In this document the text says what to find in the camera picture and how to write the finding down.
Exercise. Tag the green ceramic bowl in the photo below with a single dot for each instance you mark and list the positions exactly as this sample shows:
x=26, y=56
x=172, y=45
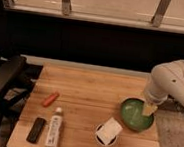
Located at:
x=131, y=115

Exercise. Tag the pale yellow gripper block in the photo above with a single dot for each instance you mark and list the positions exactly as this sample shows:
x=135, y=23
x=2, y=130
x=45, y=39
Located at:
x=149, y=109

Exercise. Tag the black remote control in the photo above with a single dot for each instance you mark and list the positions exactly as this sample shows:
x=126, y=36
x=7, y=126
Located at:
x=35, y=130

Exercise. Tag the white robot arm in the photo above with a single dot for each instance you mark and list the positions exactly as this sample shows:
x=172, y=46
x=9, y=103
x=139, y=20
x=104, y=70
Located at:
x=165, y=80

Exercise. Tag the white plastic bottle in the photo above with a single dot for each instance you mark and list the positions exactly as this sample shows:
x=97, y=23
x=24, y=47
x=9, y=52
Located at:
x=52, y=138

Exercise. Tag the orange marker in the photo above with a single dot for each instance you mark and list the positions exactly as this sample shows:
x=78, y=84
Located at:
x=48, y=101

